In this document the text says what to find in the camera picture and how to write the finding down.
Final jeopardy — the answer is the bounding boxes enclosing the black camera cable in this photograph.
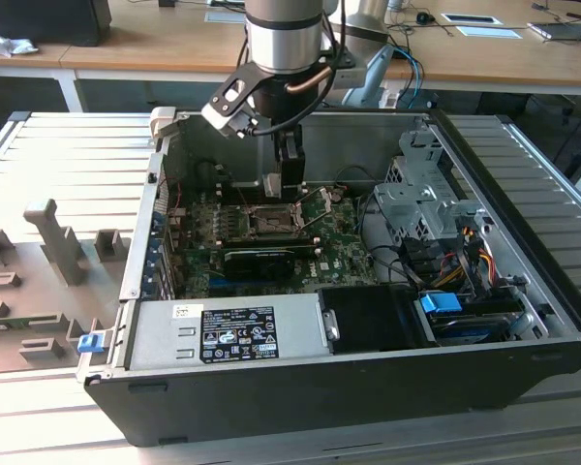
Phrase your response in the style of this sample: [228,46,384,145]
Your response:
[236,28,357,140]

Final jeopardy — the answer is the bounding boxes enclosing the silver CPU green edge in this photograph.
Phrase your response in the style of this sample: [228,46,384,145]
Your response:
[261,172,283,200]

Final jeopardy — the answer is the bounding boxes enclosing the beige plastic case latch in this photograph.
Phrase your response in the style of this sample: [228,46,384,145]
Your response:
[148,106,178,146]

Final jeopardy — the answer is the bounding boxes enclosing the green motherboard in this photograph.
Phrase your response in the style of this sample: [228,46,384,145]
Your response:
[171,185,384,300]

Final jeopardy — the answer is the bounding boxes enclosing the black graphics card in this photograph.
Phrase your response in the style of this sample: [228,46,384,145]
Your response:
[221,247,296,282]

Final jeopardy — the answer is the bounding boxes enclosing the metal socket cover frame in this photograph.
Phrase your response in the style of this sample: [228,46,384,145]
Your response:
[293,186,333,230]

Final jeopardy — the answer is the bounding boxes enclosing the CPU socket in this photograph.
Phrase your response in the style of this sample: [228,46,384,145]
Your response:
[245,201,305,234]

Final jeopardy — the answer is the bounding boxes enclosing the blue cable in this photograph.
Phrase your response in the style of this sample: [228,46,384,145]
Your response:
[394,43,425,110]

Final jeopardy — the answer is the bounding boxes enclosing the green RAM stick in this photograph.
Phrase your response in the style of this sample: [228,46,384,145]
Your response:
[0,314,33,336]

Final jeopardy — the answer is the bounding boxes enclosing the crumpled white paper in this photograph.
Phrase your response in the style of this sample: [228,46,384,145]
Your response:
[0,26,40,58]

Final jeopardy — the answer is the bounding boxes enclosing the yellow red power wires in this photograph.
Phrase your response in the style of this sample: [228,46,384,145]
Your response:
[433,227,498,292]

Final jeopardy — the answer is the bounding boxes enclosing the desk cable hatch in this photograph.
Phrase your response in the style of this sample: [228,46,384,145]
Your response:
[203,9,247,24]
[454,25,525,41]
[439,13,505,26]

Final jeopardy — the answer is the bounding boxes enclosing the silver power supply unit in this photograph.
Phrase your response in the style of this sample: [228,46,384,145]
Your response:
[124,293,334,373]

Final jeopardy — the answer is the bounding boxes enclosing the thin red wire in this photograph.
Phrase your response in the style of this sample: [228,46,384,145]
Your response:
[160,177,184,214]

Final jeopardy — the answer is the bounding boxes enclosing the pale blue teach pendant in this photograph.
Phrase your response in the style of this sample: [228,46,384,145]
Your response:
[341,43,397,109]

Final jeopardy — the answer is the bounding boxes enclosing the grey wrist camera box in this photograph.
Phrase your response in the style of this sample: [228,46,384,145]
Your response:
[331,66,369,91]

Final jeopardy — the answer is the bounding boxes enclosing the perforated metal drive cage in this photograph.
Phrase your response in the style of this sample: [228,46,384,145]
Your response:
[371,126,488,253]

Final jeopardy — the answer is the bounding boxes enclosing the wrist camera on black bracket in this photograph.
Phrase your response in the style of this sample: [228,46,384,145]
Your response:
[200,62,272,141]

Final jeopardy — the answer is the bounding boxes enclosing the black box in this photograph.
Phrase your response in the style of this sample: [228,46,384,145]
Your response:
[0,0,113,48]

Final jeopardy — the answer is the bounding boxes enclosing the hard disk in blue carrier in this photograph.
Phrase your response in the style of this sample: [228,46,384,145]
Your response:
[417,289,514,348]

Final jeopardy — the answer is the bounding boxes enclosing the blue case latch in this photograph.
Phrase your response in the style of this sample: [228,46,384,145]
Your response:
[76,332,104,355]

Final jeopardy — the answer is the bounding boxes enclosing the grey parts rack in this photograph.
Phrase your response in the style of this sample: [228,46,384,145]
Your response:
[0,197,133,378]

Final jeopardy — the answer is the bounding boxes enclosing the wooden desk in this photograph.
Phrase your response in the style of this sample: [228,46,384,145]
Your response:
[60,0,581,98]
[0,0,127,112]

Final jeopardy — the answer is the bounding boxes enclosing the copper coloured cable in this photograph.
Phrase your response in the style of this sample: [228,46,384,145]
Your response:
[285,65,333,93]

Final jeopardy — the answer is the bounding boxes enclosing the black PC case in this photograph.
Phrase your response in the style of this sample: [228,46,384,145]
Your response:
[76,107,581,447]

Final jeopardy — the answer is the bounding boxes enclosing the grey tablet device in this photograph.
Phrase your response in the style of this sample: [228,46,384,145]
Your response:
[526,19,581,44]

